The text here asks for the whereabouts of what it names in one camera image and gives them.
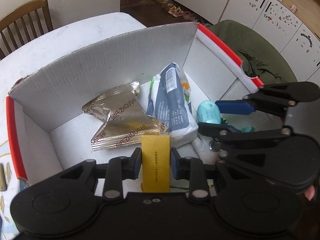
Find red cardboard shoe box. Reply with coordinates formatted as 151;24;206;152
7;23;260;184

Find teal egg-shaped toy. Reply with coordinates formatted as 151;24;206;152
197;100;221;124

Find shoes on floor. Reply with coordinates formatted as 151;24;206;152
161;2;212;28

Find white wall cabinet unit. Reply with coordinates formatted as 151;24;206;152
157;0;319;82

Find gold foil snack packet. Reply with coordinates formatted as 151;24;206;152
82;80;167;151

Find yellow small carton box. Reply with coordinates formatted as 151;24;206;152
141;133;170;193

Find white blue snack bag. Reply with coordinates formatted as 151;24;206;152
146;62;198;148

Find lime green tube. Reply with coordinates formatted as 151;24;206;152
0;163;7;192

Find person's right hand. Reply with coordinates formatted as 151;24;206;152
304;185;315;201

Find white rabbit-shaped device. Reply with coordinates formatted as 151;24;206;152
192;133;220;165

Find brown wooden chair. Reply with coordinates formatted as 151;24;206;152
1;0;54;59

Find olive green jacket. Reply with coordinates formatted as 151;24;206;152
208;20;297;85

